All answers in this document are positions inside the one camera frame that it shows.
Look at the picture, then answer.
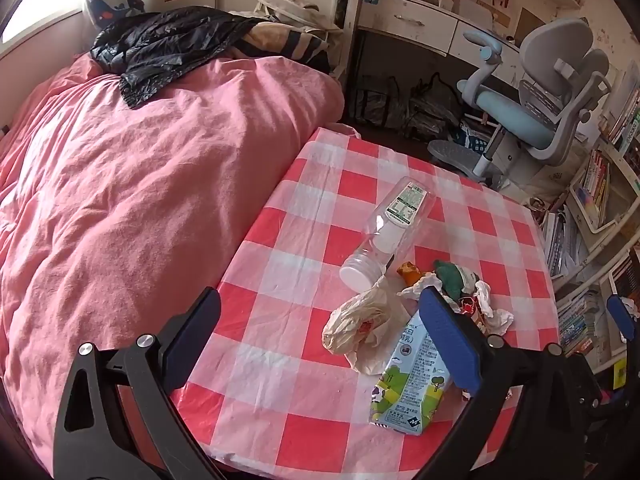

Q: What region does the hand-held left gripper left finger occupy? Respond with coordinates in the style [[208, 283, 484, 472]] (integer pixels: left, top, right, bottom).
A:
[[52, 286, 223, 480]]

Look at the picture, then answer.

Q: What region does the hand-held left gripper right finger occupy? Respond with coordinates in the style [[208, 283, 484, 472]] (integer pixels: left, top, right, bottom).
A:
[[415, 286, 586, 480]]

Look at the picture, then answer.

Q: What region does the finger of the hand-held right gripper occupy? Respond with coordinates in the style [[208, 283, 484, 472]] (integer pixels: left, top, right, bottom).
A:
[[570, 354, 604, 411], [606, 294, 635, 346]]

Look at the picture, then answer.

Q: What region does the small red printed wrapper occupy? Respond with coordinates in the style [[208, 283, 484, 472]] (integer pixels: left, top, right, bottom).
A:
[[457, 296, 488, 331]]

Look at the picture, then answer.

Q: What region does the white tissue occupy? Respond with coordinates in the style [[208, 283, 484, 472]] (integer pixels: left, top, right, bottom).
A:
[[470, 280, 515, 336], [397, 280, 443, 303]]

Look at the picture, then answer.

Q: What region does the blue green milk carton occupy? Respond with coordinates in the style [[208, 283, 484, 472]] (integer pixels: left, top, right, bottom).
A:
[[369, 310, 453, 435]]

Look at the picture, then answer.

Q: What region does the green wrapper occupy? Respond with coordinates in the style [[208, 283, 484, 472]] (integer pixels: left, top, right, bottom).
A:
[[432, 260, 481, 301]]

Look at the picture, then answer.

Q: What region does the beige paper bag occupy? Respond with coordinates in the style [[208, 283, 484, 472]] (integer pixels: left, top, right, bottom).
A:
[[321, 275, 418, 375]]

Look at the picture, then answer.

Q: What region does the clear plastic bottle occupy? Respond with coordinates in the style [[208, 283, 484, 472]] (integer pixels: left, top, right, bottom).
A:
[[339, 176, 437, 292]]

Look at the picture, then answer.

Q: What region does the yellow printed box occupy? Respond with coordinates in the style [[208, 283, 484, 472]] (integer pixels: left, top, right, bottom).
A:
[[612, 357, 631, 391]]

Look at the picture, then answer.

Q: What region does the white bookshelf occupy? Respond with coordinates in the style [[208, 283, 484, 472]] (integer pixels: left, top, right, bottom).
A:
[[540, 55, 640, 391]]

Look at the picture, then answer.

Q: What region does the red white checkered tablecloth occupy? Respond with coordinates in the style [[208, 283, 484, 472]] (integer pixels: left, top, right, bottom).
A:
[[167, 126, 561, 480]]

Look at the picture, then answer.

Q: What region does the bookshelf with books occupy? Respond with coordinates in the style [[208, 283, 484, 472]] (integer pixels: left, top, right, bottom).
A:
[[542, 90, 640, 361]]

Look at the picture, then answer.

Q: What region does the pink duvet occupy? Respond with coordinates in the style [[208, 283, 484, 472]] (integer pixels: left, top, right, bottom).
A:
[[0, 52, 347, 476]]

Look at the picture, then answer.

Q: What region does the beige cloth bag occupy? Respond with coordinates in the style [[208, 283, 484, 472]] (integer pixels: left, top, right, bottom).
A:
[[520, 145, 586, 206]]

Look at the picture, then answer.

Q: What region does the blue patterned bag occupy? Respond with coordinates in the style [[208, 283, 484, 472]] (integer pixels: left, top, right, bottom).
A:
[[460, 120, 493, 153]]

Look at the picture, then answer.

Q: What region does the grey blue desk chair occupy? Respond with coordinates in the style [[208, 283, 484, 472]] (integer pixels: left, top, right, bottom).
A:
[[427, 17, 613, 183]]

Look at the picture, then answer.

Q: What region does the clear plastic storage bag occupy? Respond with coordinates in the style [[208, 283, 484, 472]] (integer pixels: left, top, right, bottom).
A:
[[355, 75, 408, 128], [407, 72, 461, 141]]

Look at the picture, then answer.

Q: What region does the black down jacket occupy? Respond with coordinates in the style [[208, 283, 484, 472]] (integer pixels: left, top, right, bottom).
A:
[[90, 6, 273, 109]]

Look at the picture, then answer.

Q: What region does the cork board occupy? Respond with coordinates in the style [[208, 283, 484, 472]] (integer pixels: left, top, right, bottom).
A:
[[515, 7, 546, 41]]

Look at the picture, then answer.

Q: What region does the beige navy striped pillow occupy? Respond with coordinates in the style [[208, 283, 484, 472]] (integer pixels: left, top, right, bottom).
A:
[[235, 20, 333, 73]]

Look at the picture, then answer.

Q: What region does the white desk with drawers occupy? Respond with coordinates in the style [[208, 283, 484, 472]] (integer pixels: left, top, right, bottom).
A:
[[350, 0, 531, 86]]

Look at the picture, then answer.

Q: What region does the cartoon printed cloth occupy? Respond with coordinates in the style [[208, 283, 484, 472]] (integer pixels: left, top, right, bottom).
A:
[[82, 0, 146, 31]]

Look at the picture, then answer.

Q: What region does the cream canvas tote bag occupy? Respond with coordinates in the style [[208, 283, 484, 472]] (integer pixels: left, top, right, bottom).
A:
[[252, 0, 341, 31]]

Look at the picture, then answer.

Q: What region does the window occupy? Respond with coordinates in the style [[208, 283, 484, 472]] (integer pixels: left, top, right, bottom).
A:
[[0, 0, 91, 46]]

